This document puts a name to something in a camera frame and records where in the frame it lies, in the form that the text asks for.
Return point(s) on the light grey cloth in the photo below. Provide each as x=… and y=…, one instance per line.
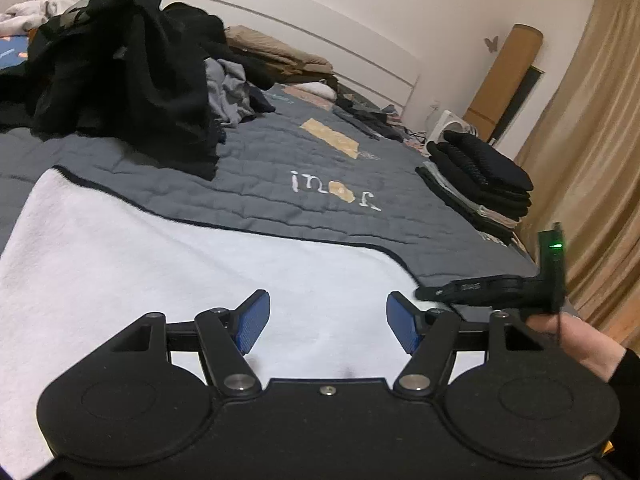
x=30, y=12

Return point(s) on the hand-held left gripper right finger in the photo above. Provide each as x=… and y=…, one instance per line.
x=402, y=321

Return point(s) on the white headboard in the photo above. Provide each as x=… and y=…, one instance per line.
x=325, y=25

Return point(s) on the beige curtain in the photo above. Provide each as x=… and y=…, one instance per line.
x=590, y=160

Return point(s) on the dark clothes by headboard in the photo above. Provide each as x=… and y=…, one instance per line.
x=370, y=115

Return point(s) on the folded brown blanket stack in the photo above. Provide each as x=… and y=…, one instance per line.
x=280, y=52

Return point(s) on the white pillow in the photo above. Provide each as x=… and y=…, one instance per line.
x=317, y=90

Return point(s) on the white fleece garment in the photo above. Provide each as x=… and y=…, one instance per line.
x=150, y=270

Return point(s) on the large black clothes pile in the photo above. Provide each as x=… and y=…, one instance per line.
x=115, y=70

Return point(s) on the butterfly wall sticker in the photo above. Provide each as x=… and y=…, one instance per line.
x=491, y=42

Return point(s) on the grey quilted bedspread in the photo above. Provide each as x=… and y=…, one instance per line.
x=300, y=210

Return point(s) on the small black garment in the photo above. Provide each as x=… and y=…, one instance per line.
x=200, y=27

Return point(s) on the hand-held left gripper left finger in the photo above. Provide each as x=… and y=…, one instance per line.
x=252, y=320

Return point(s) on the stack of folded black clothes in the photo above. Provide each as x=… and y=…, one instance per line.
x=480, y=175

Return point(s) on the person's right hand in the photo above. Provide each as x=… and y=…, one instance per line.
x=580, y=342

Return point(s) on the white box fan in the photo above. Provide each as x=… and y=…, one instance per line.
x=450, y=125

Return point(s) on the grey crumpled garment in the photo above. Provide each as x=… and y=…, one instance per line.
x=230, y=92

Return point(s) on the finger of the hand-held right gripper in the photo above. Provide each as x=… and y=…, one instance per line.
x=460, y=291

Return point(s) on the dark navy garment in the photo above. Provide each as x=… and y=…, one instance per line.
x=262, y=102

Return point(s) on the black board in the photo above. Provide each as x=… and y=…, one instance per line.
x=525, y=95

